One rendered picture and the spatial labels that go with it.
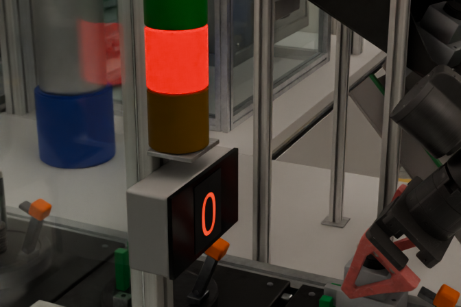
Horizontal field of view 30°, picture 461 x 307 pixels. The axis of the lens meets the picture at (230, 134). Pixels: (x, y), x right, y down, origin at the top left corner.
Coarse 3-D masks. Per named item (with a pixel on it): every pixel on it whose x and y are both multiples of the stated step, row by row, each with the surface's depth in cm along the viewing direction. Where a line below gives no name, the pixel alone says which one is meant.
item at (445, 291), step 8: (424, 288) 87; (440, 288) 85; (448, 288) 86; (424, 296) 86; (432, 296) 86; (440, 296) 85; (448, 296) 84; (456, 296) 85; (432, 304) 86; (440, 304) 85; (448, 304) 85
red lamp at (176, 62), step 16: (160, 32) 65; (176, 32) 65; (192, 32) 65; (160, 48) 66; (176, 48) 65; (192, 48) 66; (208, 48) 68; (160, 64) 66; (176, 64) 66; (192, 64) 66; (208, 64) 68; (160, 80) 66; (176, 80) 66; (192, 80) 67; (208, 80) 68
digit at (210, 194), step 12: (204, 180) 70; (216, 180) 72; (204, 192) 70; (216, 192) 72; (204, 204) 71; (216, 204) 73; (204, 216) 71; (216, 216) 73; (204, 228) 71; (216, 228) 73; (204, 240) 72
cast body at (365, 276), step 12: (348, 264) 87; (372, 264) 86; (360, 276) 87; (372, 276) 86; (384, 276) 85; (324, 288) 91; (336, 288) 91; (336, 300) 89; (348, 300) 88; (360, 300) 87; (372, 300) 87; (384, 300) 86; (396, 300) 87
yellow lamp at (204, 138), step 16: (160, 96) 67; (176, 96) 67; (192, 96) 67; (208, 96) 69; (160, 112) 67; (176, 112) 67; (192, 112) 67; (208, 112) 69; (160, 128) 68; (176, 128) 67; (192, 128) 68; (208, 128) 70; (160, 144) 68; (176, 144) 68; (192, 144) 68; (208, 144) 70
